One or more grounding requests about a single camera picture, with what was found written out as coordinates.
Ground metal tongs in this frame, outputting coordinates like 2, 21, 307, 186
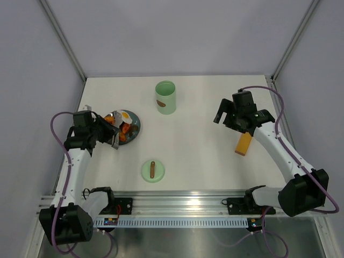
111, 111, 123, 150

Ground toy fried egg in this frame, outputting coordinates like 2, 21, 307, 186
118, 110, 132, 125

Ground green cylindrical lunch container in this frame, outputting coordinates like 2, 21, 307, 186
155, 81, 176, 115

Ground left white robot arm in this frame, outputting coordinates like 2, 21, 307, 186
39, 110, 118, 253

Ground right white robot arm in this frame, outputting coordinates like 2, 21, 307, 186
214, 90, 329, 217

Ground orange rectangular box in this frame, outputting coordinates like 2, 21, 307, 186
235, 132, 252, 156

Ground toy orange nugget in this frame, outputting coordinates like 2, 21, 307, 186
104, 116, 115, 125

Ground toy orange carrot piece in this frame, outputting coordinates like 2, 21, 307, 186
120, 123, 131, 134

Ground toy brown mushroom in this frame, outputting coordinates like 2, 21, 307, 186
128, 125, 139, 137

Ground dark teal plate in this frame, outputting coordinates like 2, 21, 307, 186
104, 110, 141, 149

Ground green round lid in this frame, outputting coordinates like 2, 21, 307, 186
141, 160, 165, 183

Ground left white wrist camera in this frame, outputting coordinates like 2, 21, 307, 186
82, 105, 92, 111

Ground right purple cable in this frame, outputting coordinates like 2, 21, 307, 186
214, 85, 340, 258

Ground purple cable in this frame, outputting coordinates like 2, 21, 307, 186
40, 111, 119, 256
214, 85, 340, 258

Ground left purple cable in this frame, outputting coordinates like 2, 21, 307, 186
40, 111, 119, 256

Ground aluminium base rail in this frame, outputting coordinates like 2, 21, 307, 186
40, 190, 291, 218

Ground white slotted cable duct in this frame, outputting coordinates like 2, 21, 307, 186
94, 217, 248, 228

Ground left aluminium frame post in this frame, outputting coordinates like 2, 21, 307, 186
37, 0, 87, 83

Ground aluminium frame post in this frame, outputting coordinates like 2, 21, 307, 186
37, 0, 87, 83
270, 0, 321, 83

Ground right aluminium frame post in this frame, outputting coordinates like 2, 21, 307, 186
270, 0, 321, 83

